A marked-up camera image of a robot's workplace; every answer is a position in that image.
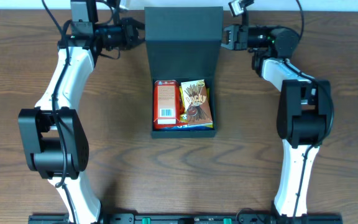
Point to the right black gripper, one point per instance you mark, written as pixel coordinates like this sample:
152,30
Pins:
237,37

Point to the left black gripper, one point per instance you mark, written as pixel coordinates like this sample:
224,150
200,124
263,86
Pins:
128,35

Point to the black gift box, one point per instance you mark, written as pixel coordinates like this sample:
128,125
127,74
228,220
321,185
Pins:
183,44

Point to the red cardboard snack box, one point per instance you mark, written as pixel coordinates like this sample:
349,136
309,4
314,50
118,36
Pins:
166,104

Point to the brown Pocky box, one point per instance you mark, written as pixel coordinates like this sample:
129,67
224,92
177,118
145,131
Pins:
196,102

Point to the yellow Hacks candy bag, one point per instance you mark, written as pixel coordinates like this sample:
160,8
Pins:
182,116

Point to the blue Oreo cookie pack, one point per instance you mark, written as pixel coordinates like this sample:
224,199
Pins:
188,128

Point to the red Hacks candy bag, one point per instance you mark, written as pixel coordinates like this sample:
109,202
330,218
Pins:
182,105

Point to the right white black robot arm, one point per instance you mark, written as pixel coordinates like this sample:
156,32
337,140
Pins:
305,109

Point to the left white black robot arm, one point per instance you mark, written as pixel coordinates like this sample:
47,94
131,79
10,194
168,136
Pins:
54,141

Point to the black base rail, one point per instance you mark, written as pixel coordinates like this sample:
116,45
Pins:
245,218

